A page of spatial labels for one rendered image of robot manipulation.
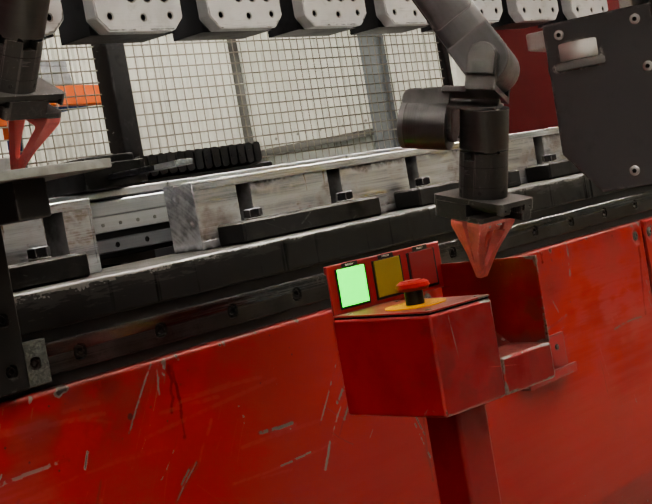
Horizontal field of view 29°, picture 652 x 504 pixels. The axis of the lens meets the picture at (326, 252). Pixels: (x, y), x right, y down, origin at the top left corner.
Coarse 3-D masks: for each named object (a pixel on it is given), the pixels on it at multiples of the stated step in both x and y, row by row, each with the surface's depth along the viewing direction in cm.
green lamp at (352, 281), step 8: (344, 272) 149; (352, 272) 150; (360, 272) 151; (344, 280) 149; (352, 280) 150; (360, 280) 151; (344, 288) 149; (352, 288) 150; (360, 288) 151; (344, 296) 149; (352, 296) 150; (360, 296) 151; (368, 296) 152; (344, 304) 149; (352, 304) 150
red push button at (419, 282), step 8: (408, 280) 145; (416, 280) 144; (424, 280) 144; (400, 288) 144; (408, 288) 143; (416, 288) 143; (424, 288) 144; (408, 296) 144; (416, 296) 144; (408, 304) 145; (416, 304) 144
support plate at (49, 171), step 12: (24, 168) 121; (36, 168) 122; (48, 168) 123; (60, 168) 124; (72, 168) 125; (84, 168) 127; (96, 168) 128; (0, 180) 119; (12, 180) 121; (48, 180) 135
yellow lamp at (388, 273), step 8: (376, 264) 153; (384, 264) 154; (392, 264) 155; (376, 272) 153; (384, 272) 154; (392, 272) 155; (400, 272) 156; (376, 280) 153; (384, 280) 154; (392, 280) 155; (400, 280) 156; (384, 288) 154; (392, 288) 155
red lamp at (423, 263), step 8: (408, 256) 157; (416, 256) 158; (424, 256) 159; (432, 256) 160; (416, 264) 158; (424, 264) 159; (432, 264) 160; (416, 272) 158; (424, 272) 159; (432, 272) 160; (432, 280) 159
